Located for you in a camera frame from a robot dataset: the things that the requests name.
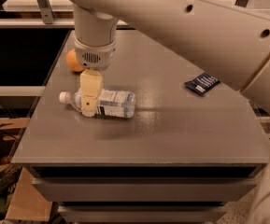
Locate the grey drawer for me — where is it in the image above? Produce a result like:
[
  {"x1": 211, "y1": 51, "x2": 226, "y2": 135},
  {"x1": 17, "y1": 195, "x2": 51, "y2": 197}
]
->
[
  {"x1": 58, "y1": 206, "x2": 226, "y2": 224},
  {"x1": 33, "y1": 178, "x2": 256, "y2": 202}
]

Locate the metal shelf rail frame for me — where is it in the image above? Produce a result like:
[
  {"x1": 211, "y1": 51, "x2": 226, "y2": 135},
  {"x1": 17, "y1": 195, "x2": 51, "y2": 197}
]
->
[{"x1": 0, "y1": 0, "x2": 270, "y2": 30}]

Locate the upper grey drawer front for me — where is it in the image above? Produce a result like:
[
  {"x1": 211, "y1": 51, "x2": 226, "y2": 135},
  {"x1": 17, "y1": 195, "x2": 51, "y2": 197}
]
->
[{"x1": 33, "y1": 178, "x2": 256, "y2": 202}]

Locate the brown cardboard box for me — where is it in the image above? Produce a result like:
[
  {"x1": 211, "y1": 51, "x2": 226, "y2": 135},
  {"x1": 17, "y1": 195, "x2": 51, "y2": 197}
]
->
[{"x1": 6, "y1": 168, "x2": 52, "y2": 223}]

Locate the clear plastic water bottle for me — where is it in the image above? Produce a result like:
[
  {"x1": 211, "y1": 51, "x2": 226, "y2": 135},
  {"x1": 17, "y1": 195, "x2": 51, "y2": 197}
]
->
[{"x1": 59, "y1": 89, "x2": 135, "y2": 119}]

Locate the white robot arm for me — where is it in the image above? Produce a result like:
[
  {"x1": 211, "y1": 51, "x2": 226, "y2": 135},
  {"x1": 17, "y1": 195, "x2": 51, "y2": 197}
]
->
[{"x1": 70, "y1": 0, "x2": 270, "y2": 114}]

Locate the dark blue snack wrapper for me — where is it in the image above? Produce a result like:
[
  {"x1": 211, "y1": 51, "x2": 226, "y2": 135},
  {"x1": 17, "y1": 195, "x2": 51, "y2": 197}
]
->
[{"x1": 184, "y1": 73, "x2": 220, "y2": 96}]

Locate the orange fruit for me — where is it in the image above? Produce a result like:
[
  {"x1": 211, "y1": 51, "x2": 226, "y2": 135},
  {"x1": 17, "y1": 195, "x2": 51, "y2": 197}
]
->
[{"x1": 65, "y1": 49, "x2": 84, "y2": 73}]

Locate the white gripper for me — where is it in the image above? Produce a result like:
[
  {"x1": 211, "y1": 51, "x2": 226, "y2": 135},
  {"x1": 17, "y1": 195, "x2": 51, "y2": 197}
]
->
[{"x1": 75, "y1": 39, "x2": 115, "y2": 117}]

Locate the lower grey drawer front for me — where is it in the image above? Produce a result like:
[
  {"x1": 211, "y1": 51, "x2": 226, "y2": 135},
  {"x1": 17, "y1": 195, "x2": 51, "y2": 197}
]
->
[{"x1": 58, "y1": 206, "x2": 226, "y2": 224}]

